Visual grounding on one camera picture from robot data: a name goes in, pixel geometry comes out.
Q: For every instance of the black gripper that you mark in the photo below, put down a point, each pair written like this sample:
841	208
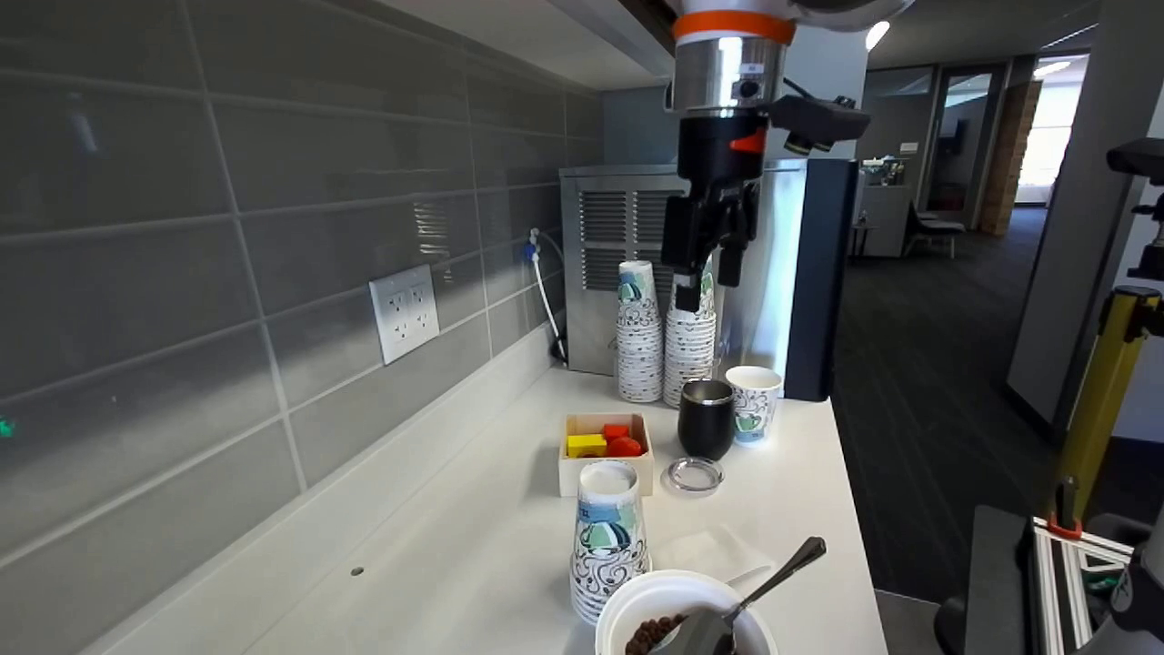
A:
713	164

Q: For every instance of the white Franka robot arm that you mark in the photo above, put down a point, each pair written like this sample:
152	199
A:
730	61

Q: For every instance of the stack of patterned paper cups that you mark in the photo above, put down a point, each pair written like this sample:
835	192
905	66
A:
689	357
639	339

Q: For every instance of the black beverage dispenser machine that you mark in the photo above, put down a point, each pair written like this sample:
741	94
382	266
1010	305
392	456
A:
824	277

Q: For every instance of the stainless steel appliance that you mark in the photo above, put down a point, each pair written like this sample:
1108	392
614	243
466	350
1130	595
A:
589	334

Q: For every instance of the upright patterned paper cup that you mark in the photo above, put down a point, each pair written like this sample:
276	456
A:
754	407

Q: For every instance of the black metal tumbler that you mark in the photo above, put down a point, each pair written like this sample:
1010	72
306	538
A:
706	424

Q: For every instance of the red block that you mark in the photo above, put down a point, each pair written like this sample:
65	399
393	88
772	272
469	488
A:
624	438

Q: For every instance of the clear round lid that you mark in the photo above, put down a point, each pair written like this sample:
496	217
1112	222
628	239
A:
692	473

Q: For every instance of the yellow block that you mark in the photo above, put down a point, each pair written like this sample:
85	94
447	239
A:
587	445

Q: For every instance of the dark office chair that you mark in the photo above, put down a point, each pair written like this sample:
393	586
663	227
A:
931	227

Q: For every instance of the inverted patterned paper cup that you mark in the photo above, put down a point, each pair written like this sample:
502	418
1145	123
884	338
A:
606	549

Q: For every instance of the ceiling light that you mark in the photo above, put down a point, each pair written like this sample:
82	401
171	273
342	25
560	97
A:
877	34

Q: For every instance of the white bowl with brown food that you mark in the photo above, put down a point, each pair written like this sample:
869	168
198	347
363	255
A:
650	601

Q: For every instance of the yellow tripod stand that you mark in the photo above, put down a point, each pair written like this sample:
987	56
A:
1102	388

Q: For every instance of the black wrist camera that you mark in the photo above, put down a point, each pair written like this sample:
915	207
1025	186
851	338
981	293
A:
824	123

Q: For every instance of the white wall outlet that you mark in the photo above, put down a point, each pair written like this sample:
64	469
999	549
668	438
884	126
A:
404	313

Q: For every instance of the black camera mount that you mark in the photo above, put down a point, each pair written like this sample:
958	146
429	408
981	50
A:
1145	163

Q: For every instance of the white metal frame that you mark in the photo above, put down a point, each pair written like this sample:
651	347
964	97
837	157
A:
1066	583

